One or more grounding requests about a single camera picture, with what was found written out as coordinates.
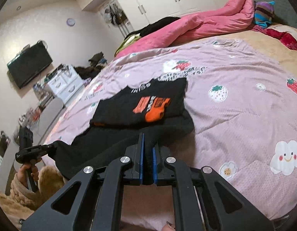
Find black garment with white lettering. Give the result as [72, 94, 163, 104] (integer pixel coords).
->
[49, 78, 194, 185]

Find beige fuzzy sleeve forearm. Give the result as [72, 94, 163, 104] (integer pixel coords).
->
[0, 163, 65, 230]

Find dark clothes pile on floor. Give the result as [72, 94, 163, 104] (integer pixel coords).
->
[74, 52, 108, 80]

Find black clothes on bed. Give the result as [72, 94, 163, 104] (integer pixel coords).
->
[124, 17, 180, 40]

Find person's left hand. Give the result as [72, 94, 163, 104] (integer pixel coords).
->
[17, 158, 41, 189]

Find person's right hand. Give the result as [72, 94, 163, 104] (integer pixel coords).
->
[162, 221, 176, 231]

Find white drawer cabinet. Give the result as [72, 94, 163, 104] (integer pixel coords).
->
[44, 65, 84, 104]

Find pink strawberry print bedspread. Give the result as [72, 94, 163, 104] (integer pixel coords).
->
[46, 38, 297, 219]

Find green garment on bed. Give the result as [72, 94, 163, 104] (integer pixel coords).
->
[114, 33, 141, 57]

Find hanging bags on door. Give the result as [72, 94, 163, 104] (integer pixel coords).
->
[101, 0, 133, 37]

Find pink quilt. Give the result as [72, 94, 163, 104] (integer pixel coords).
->
[115, 0, 255, 59]

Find red patterned pillow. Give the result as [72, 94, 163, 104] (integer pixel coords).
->
[251, 25, 297, 51]

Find striped colourful knit item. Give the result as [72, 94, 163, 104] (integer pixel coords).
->
[253, 1, 275, 29]

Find black wall television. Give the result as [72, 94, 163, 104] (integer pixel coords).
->
[7, 41, 53, 89]

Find round wall clock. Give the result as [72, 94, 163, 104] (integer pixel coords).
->
[66, 18, 76, 27]

